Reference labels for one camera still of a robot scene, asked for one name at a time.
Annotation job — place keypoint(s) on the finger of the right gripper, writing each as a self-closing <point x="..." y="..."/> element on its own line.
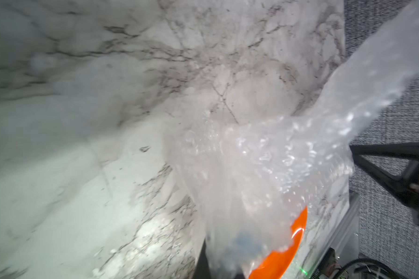
<point x="405" y="187"/>
<point x="404" y="150"/>

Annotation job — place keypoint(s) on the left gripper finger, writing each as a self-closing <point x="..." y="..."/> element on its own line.
<point x="202" y="270"/>

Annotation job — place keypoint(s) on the bubble wrap around orange plate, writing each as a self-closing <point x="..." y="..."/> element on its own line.
<point x="250" y="182"/>

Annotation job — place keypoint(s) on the right base circuit board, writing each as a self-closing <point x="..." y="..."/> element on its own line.
<point x="326" y="266"/>

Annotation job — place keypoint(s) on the aluminium front rail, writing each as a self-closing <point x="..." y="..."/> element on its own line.
<point x="336" y="225"/>

